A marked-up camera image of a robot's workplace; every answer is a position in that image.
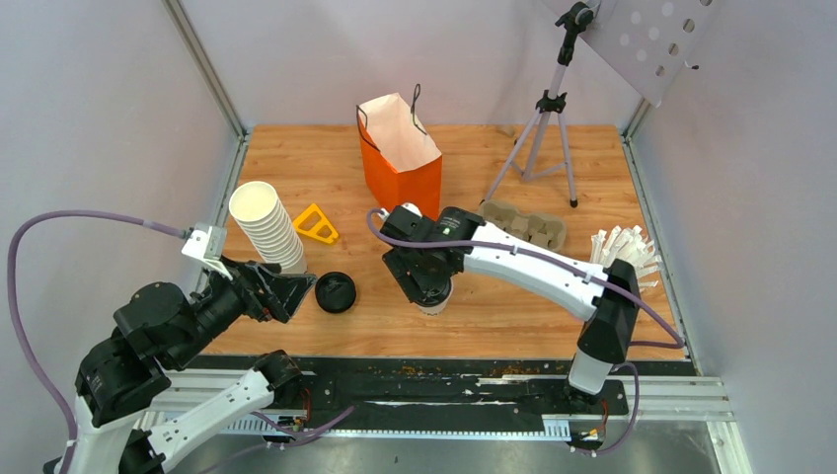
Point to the perforated grey metal panel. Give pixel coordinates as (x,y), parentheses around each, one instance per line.
(646,42)

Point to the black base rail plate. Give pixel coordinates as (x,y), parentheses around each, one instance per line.
(444,394)

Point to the brown cardboard cup carrier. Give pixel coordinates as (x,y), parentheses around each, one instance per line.
(542,229)

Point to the yellow triangular plastic piece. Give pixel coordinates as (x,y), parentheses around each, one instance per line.
(313,223)

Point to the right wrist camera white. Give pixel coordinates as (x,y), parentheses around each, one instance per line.
(412,208)

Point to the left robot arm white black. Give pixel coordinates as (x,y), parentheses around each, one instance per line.
(159,331)

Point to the white paper coffee cup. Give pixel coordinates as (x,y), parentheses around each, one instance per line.
(435,304)

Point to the black coffee cup lid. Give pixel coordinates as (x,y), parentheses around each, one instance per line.
(335,292)

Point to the pink holder with white straws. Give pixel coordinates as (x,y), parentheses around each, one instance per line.
(629,245)

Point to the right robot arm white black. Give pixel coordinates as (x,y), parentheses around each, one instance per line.
(605,299)

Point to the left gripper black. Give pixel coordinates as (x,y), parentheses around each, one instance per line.
(283,292)

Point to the orange paper bag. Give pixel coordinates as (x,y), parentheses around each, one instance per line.
(400,160)

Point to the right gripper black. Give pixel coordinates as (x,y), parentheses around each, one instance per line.
(401,265)

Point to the stack of white paper cups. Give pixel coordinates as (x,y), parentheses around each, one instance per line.
(259,212)

